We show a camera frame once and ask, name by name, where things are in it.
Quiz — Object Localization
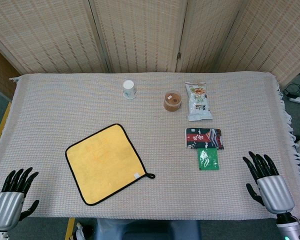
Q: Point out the white snack bag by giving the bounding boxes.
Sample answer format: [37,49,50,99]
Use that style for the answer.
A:
[185,81,214,122]

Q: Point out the dark packet with red band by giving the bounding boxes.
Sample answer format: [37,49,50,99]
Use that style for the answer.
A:
[184,127,226,151]

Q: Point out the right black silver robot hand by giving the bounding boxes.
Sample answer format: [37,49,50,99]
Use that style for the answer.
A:
[242,150,296,215]

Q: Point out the yellow cloth with black back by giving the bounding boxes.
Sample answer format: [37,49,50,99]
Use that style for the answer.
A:
[65,123,156,207]

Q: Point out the clear jar of rubber bands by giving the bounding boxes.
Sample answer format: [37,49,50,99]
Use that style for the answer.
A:
[163,90,183,113]

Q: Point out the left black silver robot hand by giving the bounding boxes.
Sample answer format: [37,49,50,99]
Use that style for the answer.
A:
[0,166,40,232]

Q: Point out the green tea sachet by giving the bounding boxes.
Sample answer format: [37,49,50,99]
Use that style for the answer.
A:
[197,147,220,171]

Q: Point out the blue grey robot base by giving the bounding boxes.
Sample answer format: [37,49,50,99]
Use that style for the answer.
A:
[96,218,202,240]

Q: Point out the black cable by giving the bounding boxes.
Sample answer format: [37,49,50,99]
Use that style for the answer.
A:
[282,82,300,99]

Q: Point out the white paper cup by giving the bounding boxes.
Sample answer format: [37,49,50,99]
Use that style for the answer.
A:
[122,79,137,100]

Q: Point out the woven bamboo folding screen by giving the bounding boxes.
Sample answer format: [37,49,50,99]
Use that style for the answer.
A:
[0,0,300,87]

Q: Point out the black white cable connector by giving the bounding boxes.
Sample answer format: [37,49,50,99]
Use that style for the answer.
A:
[75,222,95,240]

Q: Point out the beige woven fringed tablecloth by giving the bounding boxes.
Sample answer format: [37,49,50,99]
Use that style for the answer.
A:
[0,72,300,222]

